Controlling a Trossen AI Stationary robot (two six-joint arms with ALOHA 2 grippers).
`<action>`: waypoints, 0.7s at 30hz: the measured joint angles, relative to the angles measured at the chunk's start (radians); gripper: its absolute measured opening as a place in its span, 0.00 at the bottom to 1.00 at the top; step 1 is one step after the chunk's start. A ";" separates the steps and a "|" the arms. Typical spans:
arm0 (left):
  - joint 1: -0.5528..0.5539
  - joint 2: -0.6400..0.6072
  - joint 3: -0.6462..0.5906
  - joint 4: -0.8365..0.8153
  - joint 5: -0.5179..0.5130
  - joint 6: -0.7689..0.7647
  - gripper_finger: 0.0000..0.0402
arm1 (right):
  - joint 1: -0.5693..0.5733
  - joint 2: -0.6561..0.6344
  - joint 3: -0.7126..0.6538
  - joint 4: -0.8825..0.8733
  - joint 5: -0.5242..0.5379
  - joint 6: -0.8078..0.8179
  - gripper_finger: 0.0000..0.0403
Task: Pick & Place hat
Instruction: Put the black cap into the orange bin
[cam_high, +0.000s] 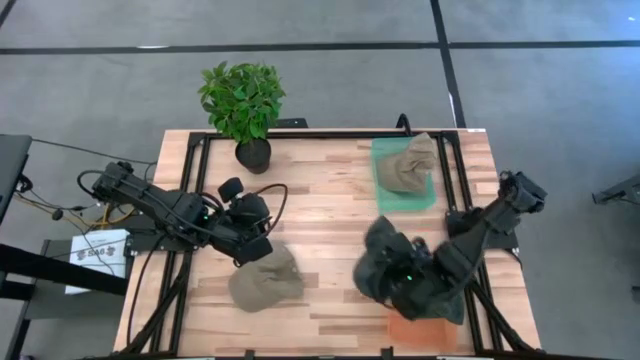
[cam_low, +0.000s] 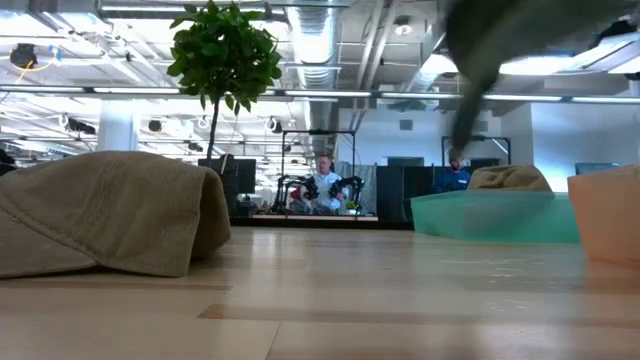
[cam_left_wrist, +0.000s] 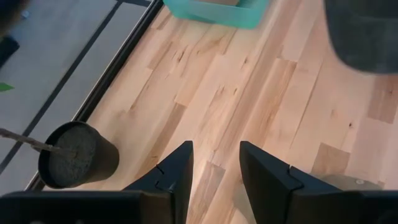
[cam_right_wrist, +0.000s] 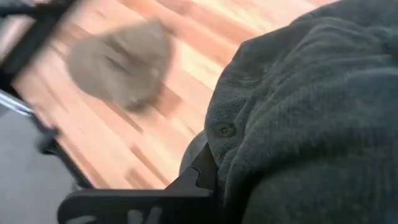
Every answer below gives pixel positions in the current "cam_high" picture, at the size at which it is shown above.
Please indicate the green potted plant black pot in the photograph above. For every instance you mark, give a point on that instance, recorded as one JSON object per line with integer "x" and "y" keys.
{"x": 243, "y": 102}

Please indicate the black aluminium table frame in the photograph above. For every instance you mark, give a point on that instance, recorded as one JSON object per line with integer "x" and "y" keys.
{"x": 192, "y": 165}

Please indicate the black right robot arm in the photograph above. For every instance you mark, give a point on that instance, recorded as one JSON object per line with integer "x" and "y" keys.
{"x": 480, "y": 235}

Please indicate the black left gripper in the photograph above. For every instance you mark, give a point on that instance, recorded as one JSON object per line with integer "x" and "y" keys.
{"x": 252, "y": 210}

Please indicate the dark grey monitor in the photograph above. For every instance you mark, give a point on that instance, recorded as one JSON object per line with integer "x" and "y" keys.
{"x": 12, "y": 170}

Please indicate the khaki baseball cap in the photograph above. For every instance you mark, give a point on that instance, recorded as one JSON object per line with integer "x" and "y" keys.
{"x": 407, "y": 167}
{"x": 265, "y": 282}

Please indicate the white printed cardboard box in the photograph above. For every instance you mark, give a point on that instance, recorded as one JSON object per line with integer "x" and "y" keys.
{"x": 95, "y": 255}

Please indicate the dark grey side table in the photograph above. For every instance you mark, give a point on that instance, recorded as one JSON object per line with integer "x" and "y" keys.
{"x": 50, "y": 272}

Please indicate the dark green baseball cap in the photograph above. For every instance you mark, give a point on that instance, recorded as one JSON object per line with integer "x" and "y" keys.
{"x": 372, "y": 272}

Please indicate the orange translucent plastic tray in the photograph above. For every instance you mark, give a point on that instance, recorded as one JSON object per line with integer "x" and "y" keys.
{"x": 425, "y": 335}

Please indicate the green translucent plastic tray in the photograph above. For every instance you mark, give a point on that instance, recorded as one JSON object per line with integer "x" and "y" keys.
{"x": 400, "y": 202}

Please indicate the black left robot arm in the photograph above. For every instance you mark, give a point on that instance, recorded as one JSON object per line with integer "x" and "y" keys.
{"x": 170, "y": 205}

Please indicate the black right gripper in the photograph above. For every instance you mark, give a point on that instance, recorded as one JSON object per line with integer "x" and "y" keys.
{"x": 414, "y": 252}

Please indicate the grey stand leg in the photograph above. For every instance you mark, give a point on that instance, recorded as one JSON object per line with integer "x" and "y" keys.
{"x": 617, "y": 191}

